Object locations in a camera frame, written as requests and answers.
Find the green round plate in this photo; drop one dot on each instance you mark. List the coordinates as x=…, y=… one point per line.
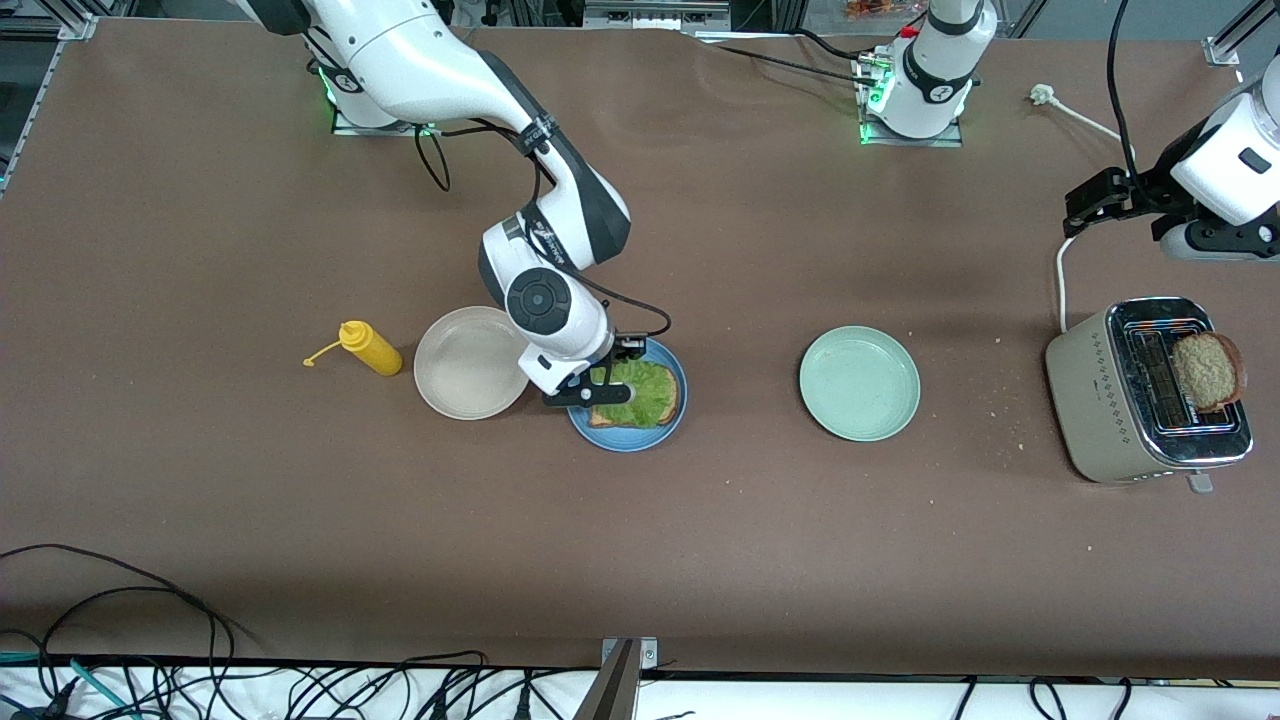
x=860, y=385

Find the green lettuce leaf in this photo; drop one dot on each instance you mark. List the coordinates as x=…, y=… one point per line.
x=645, y=395

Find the brown bread slice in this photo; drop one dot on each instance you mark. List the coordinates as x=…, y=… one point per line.
x=1210, y=372
x=675, y=400

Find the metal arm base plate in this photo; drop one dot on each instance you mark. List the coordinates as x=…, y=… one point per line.
x=385, y=131
x=900, y=142

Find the aluminium profile beam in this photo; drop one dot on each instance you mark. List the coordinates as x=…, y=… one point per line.
x=608, y=695

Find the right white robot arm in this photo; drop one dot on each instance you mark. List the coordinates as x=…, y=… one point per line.
x=430, y=70

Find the blue round plate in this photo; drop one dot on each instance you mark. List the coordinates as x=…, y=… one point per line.
x=630, y=440

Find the beige chrome toaster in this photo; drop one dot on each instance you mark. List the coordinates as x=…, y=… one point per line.
x=1100, y=400

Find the white lower ledge board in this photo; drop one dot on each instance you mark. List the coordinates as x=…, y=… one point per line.
x=800, y=703

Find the grey metal mounting plate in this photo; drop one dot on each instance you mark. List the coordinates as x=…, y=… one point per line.
x=655, y=14

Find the yellow squeeze bottle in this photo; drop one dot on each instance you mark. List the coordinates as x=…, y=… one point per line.
x=375, y=350

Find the small metal corner bracket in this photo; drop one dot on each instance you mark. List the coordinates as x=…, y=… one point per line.
x=649, y=652

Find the orange snack packet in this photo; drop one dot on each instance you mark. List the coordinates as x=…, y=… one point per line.
x=872, y=8

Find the aluminium corner post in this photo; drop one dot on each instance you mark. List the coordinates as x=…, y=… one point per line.
x=1222, y=50
x=78, y=22

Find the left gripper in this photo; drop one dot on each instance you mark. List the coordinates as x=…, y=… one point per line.
x=1139, y=194

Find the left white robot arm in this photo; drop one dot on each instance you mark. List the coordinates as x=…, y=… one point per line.
x=930, y=80

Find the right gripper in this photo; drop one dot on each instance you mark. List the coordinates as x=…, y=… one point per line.
x=621, y=349

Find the beige round plate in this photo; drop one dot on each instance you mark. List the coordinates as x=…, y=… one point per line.
x=460, y=365

